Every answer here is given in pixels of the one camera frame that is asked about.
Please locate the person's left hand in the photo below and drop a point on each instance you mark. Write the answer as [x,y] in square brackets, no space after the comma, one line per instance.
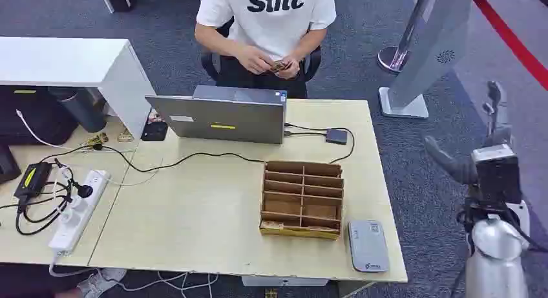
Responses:
[290,67]

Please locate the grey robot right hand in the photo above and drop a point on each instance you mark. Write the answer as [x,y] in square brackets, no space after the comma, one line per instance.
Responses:
[451,163]

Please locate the person's right hand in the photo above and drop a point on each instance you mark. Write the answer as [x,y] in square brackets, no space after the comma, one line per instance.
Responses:
[253,59]

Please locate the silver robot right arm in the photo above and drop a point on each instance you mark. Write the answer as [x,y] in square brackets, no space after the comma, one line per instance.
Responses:
[496,255]

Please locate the person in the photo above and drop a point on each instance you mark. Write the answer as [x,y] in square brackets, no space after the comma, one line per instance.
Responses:
[274,28]

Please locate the grey laptop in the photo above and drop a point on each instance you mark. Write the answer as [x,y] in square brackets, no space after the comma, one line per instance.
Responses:
[222,116]

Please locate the small dark usb hub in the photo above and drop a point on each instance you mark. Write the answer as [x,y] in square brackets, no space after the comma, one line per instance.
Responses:
[337,136]

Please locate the grey kiosk stand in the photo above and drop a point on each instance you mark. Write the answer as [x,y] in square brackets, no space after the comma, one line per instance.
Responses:
[432,52]

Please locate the grey flat card reader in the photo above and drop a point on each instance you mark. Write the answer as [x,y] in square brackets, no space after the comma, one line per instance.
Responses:
[368,246]

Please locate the small black pad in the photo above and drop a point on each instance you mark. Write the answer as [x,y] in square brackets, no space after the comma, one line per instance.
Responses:
[154,131]

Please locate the wooden compartment card box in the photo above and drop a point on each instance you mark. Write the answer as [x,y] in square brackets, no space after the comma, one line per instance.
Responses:
[302,199]

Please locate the red barrier belt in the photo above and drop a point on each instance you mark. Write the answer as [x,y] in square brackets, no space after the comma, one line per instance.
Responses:
[509,37]

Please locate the patterned card stack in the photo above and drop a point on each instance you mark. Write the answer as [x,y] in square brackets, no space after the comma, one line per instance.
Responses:
[274,225]

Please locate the small gold trinket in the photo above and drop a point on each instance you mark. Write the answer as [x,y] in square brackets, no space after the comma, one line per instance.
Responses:
[98,139]

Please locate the black cylinder container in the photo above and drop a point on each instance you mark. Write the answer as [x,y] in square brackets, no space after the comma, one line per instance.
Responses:
[81,109]

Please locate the black plug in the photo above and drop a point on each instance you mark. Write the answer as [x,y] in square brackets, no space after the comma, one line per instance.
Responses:
[84,190]

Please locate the black bag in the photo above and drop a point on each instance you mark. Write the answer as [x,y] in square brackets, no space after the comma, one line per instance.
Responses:
[34,116]

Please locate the white power strip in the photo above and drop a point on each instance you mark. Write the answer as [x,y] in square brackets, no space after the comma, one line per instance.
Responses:
[79,212]

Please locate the black power adapter yellow label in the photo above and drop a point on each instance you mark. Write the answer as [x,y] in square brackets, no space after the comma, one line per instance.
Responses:
[32,179]

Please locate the black device at desk edge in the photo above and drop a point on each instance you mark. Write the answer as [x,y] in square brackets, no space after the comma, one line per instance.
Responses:
[6,164]

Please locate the white shoe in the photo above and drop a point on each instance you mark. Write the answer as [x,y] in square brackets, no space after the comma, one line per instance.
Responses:
[100,282]

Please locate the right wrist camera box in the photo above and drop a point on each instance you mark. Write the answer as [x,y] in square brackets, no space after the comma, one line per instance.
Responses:
[498,176]

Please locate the chrome stanchion post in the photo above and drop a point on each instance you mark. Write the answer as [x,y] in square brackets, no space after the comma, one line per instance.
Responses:
[396,56]

